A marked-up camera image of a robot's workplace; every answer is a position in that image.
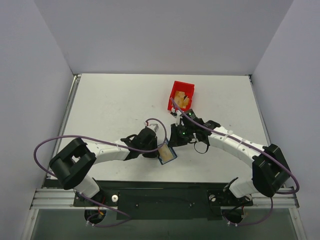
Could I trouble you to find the blue leather card holder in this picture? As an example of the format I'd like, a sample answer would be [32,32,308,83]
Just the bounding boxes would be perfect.
[158,139,178,165]

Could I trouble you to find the gold card face up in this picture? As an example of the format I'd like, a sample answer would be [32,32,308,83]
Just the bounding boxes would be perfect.
[159,145,175,163]

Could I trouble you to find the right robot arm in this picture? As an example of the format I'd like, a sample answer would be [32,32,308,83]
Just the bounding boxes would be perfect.
[168,109,290,205]

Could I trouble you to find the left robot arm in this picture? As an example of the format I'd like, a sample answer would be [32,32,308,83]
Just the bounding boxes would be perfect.
[49,124,159,206]

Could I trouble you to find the gold cards in bin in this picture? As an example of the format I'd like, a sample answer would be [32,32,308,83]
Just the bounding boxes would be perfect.
[173,91,191,109]

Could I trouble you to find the red plastic bin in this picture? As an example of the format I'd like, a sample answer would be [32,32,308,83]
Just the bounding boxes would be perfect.
[167,81,195,111]

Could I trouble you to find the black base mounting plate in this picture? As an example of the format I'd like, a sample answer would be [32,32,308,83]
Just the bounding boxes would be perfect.
[72,179,255,221]

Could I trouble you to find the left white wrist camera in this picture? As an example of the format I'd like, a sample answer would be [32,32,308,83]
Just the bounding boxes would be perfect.
[145,122,159,133]

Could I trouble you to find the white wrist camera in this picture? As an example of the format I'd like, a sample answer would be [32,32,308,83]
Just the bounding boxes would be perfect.
[145,122,159,133]
[170,107,182,127]

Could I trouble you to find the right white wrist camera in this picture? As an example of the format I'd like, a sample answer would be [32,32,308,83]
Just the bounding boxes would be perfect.
[170,107,182,127]

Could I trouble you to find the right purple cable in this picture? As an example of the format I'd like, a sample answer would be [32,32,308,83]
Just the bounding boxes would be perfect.
[169,97,300,227]

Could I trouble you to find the aluminium frame rail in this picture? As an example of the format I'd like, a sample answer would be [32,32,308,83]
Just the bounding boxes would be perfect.
[30,188,75,210]

